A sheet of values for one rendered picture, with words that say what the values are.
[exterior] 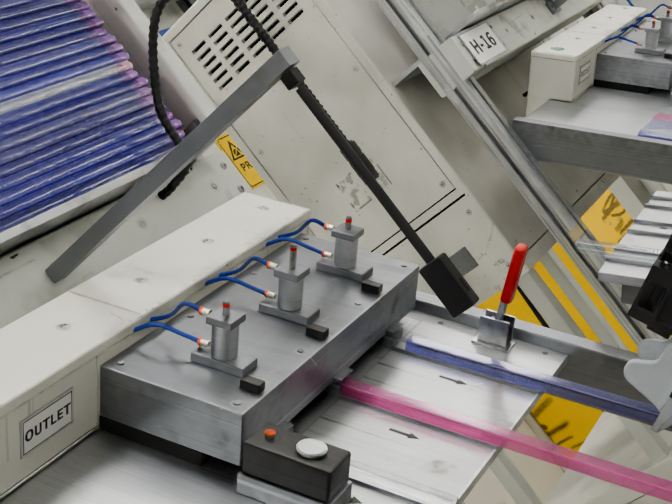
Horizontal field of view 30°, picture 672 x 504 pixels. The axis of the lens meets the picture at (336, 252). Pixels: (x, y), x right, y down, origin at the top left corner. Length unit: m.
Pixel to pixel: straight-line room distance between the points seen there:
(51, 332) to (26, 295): 0.09
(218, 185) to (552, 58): 0.96
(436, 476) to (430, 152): 1.13
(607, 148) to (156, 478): 1.16
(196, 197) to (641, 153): 0.86
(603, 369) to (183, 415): 0.44
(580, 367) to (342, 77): 1.01
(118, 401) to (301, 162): 1.23
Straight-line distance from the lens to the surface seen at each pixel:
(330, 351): 1.09
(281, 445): 0.96
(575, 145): 2.00
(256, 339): 1.07
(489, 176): 2.17
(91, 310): 1.07
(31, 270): 1.14
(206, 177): 1.35
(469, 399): 1.14
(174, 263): 1.16
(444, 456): 1.05
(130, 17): 1.38
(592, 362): 1.24
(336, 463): 0.94
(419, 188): 2.12
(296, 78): 0.94
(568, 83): 2.19
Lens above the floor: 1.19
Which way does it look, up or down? 1 degrees up
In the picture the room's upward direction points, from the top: 37 degrees counter-clockwise
